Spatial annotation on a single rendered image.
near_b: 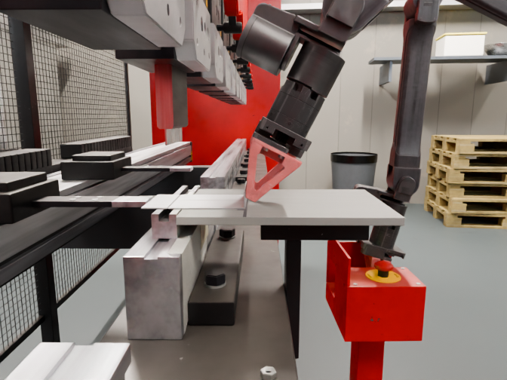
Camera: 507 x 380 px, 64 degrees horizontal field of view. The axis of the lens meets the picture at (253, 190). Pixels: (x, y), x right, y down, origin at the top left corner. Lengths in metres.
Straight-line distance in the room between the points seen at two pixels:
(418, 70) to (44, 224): 0.78
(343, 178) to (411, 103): 3.77
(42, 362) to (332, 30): 0.41
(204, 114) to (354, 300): 2.05
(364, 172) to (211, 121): 2.41
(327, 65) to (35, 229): 0.50
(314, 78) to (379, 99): 4.88
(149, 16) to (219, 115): 2.43
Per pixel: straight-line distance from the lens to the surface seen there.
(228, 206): 0.51
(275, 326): 0.49
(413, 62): 0.95
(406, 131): 0.95
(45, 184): 0.63
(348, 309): 0.86
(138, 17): 0.28
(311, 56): 0.51
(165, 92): 0.50
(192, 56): 0.46
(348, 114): 5.32
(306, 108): 0.50
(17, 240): 0.67
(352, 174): 4.65
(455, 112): 5.61
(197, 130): 2.72
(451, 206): 4.51
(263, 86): 2.69
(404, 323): 0.91
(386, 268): 0.89
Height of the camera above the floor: 1.11
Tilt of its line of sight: 10 degrees down
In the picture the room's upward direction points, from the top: straight up
